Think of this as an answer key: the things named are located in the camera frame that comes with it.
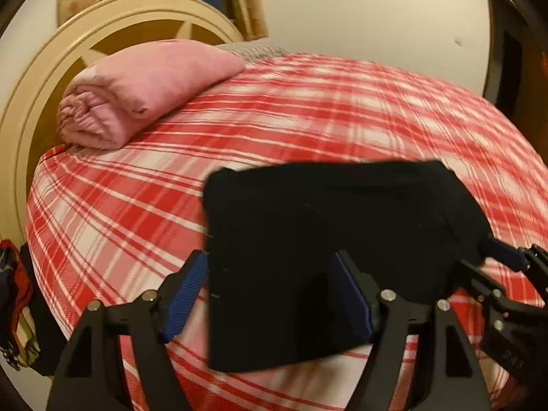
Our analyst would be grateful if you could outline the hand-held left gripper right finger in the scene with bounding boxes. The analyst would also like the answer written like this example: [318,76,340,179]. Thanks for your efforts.
[329,250,493,411]

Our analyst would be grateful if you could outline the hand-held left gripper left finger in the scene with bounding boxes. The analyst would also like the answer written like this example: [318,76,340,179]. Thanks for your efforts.
[45,249,210,411]

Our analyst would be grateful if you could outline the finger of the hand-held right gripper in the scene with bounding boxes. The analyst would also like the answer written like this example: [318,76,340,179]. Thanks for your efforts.
[456,258,521,315]
[478,235,548,296]

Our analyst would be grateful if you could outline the black pants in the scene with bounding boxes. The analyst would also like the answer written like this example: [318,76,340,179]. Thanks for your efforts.
[202,159,492,372]

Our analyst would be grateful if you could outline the black cloth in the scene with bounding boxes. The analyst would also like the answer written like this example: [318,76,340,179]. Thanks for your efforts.
[19,244,67,377]

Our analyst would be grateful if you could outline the multicoloured scarf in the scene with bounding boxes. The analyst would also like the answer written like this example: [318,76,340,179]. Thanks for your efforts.
[0,240,41,371]

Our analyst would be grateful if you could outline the red white plaid bedsheet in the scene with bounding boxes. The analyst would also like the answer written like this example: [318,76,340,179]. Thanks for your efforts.
[26,53,548,411]

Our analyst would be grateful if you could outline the dark wooden door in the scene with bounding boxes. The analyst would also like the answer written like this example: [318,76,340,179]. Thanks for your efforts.
[482,0,548,114]

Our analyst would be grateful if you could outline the pink folded blanket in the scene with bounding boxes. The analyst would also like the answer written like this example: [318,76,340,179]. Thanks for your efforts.
[57,39,247,150]

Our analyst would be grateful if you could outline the cream wooden headboard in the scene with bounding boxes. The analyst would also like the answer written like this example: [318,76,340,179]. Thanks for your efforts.
[0,0,245,245]

